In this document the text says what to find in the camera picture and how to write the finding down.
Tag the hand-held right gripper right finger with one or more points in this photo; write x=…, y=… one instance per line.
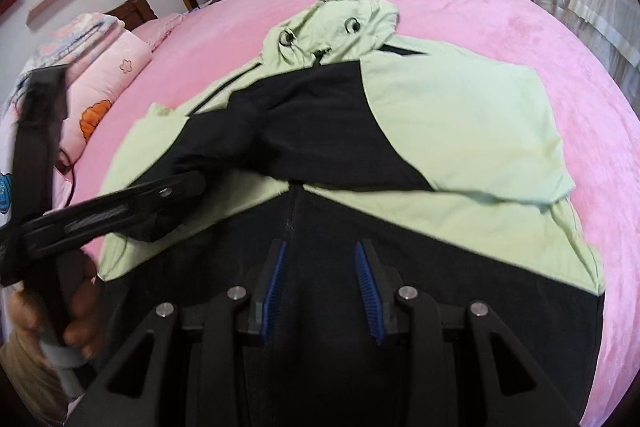
x=367, y=294

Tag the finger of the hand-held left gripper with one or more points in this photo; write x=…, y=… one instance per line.
x=125, y=207

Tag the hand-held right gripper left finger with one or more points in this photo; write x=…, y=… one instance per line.
x=276, y=289

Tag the green and black hooded jacket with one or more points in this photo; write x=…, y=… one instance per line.
x=450, y=117

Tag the person's left hand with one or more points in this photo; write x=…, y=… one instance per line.
x=82, y=307

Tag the pink flower print quilt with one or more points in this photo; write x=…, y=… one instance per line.
x=117, y=59

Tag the folded floral blanket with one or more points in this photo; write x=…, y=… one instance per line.
x=75, y=29

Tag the wooden headboard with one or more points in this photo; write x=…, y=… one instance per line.
x=135, y=9

